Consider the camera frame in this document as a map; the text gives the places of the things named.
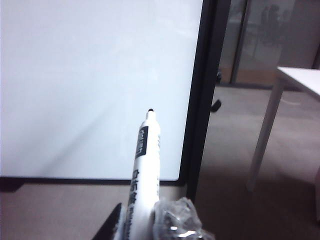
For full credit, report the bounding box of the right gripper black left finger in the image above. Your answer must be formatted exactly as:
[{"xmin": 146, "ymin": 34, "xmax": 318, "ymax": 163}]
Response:
[{"xmin": 95, "ymin": 202, "xmax": 123, "ymax": 240}]

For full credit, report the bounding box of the right gripper tape-wrapped right finger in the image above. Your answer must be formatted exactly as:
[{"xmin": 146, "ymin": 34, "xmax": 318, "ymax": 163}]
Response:
[{"xmin": 152, "ymin": 196, "xmax": 214, "ymax": 240}]

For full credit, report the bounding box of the white marker pen black label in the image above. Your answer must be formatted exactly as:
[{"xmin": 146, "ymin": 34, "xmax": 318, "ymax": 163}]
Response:
[{"xmin": 119, "ymin": 108, "xmax": 162, "ymax": 240}]

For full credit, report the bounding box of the white table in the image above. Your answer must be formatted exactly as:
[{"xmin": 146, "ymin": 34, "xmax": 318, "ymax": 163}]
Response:
[{"xmin": 245, "ymin": 65, "xmax": 320, "ymax": 193}]

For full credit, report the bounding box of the black board stand post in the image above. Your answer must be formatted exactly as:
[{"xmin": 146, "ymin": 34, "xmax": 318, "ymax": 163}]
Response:
[{"xmin": 179, "ymin": 0, "xmax": 233, "ymax": 202}]

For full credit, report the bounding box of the white glass board black frame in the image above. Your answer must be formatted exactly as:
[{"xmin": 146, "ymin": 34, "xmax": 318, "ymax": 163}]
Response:
[{"xmin": 0, "ymin": 0, "xmax": 204, "ymax": 193}]

